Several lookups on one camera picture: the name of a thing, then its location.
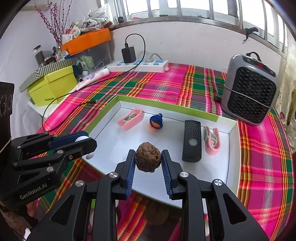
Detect pink clip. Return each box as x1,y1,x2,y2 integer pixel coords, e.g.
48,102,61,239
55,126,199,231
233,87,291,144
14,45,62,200
204,126,221,156
117,108,144,131

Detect brown walnut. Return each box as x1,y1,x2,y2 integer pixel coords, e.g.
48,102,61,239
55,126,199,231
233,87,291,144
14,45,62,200
144,203,169,225
135,142,162,173

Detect black rectangular device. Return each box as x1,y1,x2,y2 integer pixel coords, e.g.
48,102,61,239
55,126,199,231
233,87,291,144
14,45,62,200
182,120,202,163

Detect plaid pink bed cloth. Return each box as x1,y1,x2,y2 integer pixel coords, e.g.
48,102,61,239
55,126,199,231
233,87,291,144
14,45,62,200
44,63,295,240

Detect yellow green shoe box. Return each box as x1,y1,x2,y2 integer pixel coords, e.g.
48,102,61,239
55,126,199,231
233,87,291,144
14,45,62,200
28,66,77,106

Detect green white cardboard box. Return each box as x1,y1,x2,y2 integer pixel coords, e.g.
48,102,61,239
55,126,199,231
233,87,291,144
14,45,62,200
83,95,241,194

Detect white pink tube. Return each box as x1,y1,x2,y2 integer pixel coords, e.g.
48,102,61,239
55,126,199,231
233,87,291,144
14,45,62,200
76,68,110,90

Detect orange lid storage bin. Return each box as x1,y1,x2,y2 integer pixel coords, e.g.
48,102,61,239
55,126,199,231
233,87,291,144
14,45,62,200
61,28,111,56

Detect pink flower branches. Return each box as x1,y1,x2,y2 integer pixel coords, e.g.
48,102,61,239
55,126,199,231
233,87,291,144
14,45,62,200
34,1,73,46

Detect white power strip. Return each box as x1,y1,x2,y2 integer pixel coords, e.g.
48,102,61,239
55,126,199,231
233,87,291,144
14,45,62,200
107,60,169,73

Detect heart pattern curtain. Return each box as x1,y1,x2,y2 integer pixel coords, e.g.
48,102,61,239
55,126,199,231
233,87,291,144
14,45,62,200
275,30,295,143

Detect grey black space heater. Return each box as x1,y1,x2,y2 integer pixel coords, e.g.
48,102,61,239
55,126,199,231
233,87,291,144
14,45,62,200
221,52,279,126

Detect black hook on sill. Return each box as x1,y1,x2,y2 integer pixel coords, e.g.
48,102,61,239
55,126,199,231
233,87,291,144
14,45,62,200
242,27,259,43

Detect black charger with cable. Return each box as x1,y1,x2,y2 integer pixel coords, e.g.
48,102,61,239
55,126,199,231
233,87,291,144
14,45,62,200
41,33,146,132

